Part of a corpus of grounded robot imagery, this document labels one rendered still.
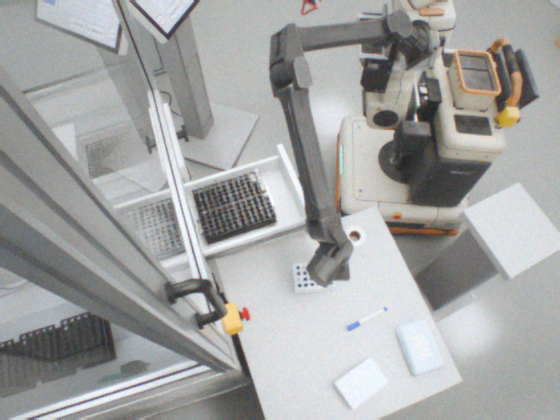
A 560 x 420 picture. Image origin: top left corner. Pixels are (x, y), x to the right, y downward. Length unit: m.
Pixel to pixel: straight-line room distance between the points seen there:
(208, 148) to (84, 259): 2.18
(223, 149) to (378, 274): 1.41
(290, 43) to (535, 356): 1.94
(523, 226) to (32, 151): 1.49
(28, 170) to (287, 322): 1.06
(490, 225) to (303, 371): 0.82
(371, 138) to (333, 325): 1.21
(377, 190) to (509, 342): 1.03
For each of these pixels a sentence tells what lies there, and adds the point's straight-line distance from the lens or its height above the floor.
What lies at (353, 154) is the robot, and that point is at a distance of 2.07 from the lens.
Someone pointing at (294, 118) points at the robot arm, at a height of 1.27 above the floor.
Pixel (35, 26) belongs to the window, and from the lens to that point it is 0.38.
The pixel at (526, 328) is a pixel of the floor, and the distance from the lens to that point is 2.34.
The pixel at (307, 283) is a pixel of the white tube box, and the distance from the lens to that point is 1.20.
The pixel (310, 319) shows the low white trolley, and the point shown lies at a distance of 1.21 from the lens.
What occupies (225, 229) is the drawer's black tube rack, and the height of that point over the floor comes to 0.90.
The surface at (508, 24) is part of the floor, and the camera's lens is 3.81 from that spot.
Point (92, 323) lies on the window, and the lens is 0.41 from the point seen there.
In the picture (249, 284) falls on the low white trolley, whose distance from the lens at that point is 1.24.
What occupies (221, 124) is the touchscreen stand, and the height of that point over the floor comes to 0.04.
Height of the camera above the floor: 1.95
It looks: 64 degrees down
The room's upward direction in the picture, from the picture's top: 2 degrees counter-clockwise
